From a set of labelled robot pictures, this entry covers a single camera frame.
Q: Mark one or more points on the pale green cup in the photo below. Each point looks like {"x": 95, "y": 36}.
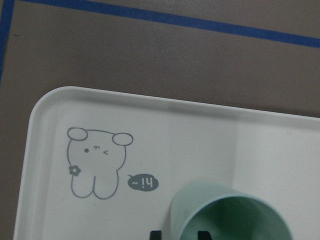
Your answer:
{"x": 226, "y": 213}

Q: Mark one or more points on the cream rabbit tray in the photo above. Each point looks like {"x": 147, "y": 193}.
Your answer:
{"x": 103, "y": 165}

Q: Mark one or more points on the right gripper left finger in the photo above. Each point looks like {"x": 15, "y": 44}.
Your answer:
{"x": 155, "y": 235}

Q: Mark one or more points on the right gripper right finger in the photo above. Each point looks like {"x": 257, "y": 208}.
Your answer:
{"x": 203, "y": 235}

